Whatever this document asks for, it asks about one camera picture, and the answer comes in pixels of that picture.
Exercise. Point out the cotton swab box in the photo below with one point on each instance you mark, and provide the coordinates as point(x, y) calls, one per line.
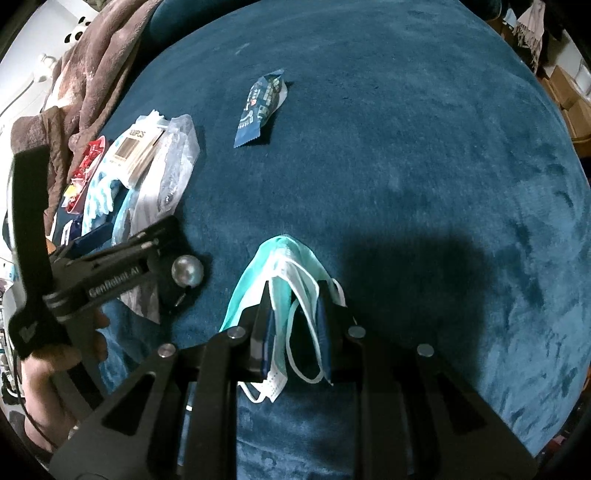
point(136, 152)

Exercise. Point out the pink oval tray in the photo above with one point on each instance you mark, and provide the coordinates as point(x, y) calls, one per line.
point(74, 205)

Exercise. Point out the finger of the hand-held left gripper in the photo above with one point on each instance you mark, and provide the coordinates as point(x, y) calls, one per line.
point(161, 235)

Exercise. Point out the person's left hand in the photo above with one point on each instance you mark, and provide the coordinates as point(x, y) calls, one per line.
point(51, 378)

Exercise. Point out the beige hanging cloth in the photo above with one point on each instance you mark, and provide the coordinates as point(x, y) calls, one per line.
point(531, 23)

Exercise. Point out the brown fleece blanket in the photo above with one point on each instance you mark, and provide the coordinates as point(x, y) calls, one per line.
point(92, 60)

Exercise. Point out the clear bag of face masks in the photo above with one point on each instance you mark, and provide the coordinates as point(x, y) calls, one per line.
point(175, 157)

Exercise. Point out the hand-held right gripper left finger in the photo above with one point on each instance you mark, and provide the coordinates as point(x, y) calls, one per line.
point(265, 332)

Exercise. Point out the blue white wavy cloth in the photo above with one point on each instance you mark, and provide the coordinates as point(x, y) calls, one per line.
point(99, 194)

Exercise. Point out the small blue printed packet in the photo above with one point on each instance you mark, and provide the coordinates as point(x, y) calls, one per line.
point(258, 108)

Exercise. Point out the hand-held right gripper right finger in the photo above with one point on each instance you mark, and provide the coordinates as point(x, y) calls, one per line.
point(324, 332)

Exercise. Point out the pile of wrapped candies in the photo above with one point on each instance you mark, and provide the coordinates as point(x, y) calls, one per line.
point(87, 154)

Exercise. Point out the teal white face mask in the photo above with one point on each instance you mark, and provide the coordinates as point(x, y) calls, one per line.
point(258, 277)

